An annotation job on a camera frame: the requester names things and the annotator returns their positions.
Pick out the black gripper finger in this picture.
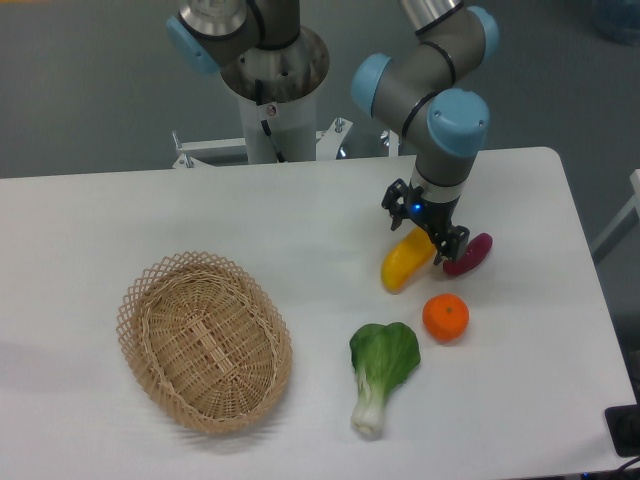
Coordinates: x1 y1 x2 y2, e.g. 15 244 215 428
433 226 470 265
381 178 409 231

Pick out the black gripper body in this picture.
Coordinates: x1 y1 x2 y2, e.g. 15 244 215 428
407 184 459 243

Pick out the yellow orange mango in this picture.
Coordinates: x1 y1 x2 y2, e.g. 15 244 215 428
380 227 436 293

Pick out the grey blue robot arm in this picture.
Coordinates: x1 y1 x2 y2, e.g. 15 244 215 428
166 1 499 261

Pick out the purple sweet potato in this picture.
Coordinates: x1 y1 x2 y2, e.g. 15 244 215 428
443 232 493 276

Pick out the orange mandarin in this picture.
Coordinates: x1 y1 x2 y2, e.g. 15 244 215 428
422 293 470 343

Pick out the green bok choy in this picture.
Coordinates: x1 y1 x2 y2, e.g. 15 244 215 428
349 322 421 438

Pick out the black device at table edge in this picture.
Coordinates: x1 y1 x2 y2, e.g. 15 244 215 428
604 404 639 457

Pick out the woven wicker basket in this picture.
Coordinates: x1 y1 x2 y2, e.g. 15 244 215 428
116 252 293 434

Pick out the blue water bottle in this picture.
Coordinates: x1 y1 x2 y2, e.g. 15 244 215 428
591 0 639 46

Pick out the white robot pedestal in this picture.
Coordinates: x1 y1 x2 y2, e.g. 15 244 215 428
171 24 404 170

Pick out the black cable on pedestal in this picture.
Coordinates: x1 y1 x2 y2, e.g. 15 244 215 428
254 79 288 164

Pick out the white furniture frame right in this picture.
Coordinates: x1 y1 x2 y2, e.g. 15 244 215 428
589 169 639 265

